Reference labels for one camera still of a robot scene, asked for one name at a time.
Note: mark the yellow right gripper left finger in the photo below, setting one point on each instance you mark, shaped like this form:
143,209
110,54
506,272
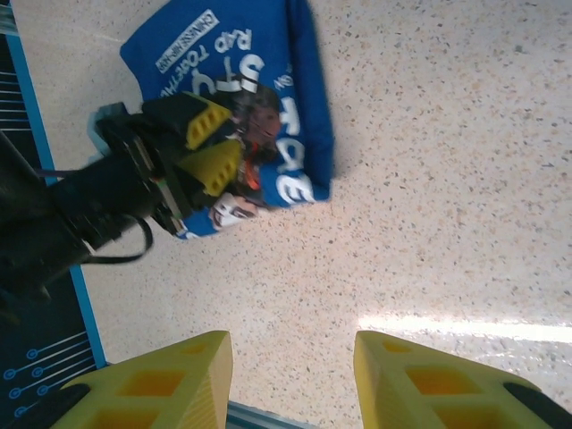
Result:
170,393

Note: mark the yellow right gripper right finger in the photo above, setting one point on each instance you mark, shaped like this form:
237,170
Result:
424,393

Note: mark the blue table edge strip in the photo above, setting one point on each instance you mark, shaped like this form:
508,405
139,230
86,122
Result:
89,322

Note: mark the blue printed t-shirt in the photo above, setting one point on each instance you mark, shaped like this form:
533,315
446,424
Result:
295,134

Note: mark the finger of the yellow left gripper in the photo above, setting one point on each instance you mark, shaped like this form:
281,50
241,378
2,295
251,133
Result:
205,125
214,172

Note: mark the aluminium profile rail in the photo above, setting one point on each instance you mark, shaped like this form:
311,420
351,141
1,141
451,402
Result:
259,420

